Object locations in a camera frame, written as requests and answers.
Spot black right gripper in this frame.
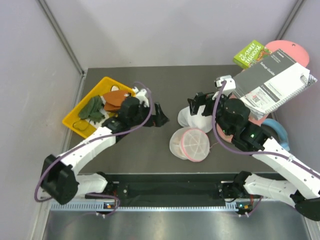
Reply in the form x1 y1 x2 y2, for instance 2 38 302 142
187 89 233 137

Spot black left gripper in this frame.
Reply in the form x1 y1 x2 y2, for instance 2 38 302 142
129 103 169 128

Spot pink-zippered round laundry bag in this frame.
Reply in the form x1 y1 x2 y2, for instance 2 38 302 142
169 127 210 163

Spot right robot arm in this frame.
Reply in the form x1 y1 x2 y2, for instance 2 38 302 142
187 92 320 222

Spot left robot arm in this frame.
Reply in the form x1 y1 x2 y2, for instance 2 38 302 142
37 97 169 205

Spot white mesh laundry bag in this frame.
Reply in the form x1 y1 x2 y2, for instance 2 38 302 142
177 105 213 133

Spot orange bra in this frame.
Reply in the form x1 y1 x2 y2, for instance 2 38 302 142
102 90 132 112

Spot green bra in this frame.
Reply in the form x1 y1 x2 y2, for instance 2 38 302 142
72 95 105 131

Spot yellow plastic tray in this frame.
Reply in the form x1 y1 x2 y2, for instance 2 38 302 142
62 77 135 139

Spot green treehouse book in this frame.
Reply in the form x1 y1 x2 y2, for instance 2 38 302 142
233 40 272 70

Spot grey setup guide booklet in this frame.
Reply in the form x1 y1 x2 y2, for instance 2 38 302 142
233 49 318 120

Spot blue headphones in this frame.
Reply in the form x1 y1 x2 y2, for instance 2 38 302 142
262 118 290 152

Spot pink tiered stand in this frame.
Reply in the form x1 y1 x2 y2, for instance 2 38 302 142
216 40 310 143

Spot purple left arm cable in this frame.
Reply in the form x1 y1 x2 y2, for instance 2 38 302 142
34 81 153 203

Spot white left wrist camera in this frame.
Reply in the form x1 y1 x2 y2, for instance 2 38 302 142
132 86 150 108

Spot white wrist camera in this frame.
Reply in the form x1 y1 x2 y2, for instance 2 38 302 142
132 86 150 108
215 75 236 97

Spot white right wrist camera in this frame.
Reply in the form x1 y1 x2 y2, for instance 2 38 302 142
215 75 236 97

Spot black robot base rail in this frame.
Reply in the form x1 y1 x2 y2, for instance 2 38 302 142
97 173 248 207

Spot grey slotted cable duct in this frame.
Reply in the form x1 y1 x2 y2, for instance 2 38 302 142
49 201 253 213

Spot grey aluminium corner post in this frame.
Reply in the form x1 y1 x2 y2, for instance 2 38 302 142
37 0 87 77

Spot right aluminium corner post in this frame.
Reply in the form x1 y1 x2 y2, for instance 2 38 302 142
275 0 306 41

